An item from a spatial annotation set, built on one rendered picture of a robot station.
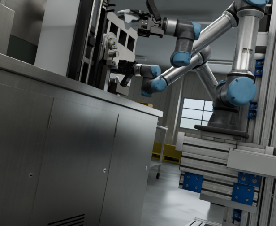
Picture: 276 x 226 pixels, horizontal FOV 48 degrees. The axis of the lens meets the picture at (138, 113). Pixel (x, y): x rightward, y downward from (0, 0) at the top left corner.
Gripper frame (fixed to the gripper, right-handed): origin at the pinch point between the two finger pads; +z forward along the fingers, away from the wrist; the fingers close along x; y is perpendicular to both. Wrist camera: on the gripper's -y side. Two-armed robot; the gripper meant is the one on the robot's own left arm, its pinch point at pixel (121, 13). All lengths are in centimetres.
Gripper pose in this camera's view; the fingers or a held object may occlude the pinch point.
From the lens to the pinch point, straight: 141.7
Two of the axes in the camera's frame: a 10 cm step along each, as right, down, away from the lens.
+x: -0.5, 1.9, 9.8
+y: -1.6, 9.7, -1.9
